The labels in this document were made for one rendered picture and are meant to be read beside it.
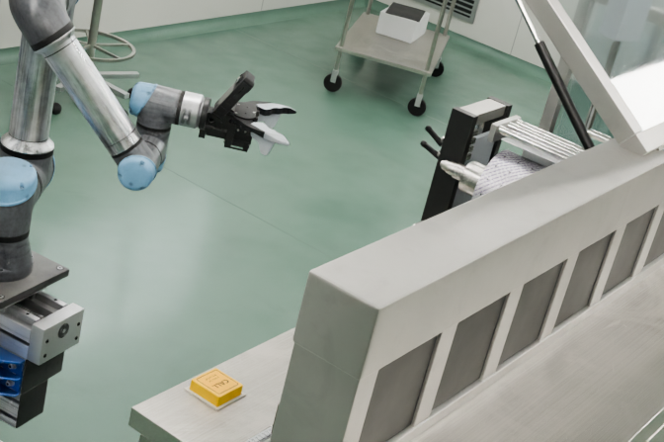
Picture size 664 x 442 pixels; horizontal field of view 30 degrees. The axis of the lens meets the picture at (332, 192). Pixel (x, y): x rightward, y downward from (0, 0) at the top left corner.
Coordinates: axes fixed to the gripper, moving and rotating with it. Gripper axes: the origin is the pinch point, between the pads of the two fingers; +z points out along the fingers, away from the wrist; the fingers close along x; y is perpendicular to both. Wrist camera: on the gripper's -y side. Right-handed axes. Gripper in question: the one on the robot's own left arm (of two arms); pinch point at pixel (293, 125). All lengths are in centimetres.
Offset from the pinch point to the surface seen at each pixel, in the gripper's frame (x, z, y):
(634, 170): 94, 43, -55
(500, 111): 15.7, 38.8, -21.8
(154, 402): 68, -14, 25
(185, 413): 69, -8, 25
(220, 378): 59, -3, 23
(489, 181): 40, 36, -19
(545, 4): 75, 29, -67
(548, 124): -35, 61, 3
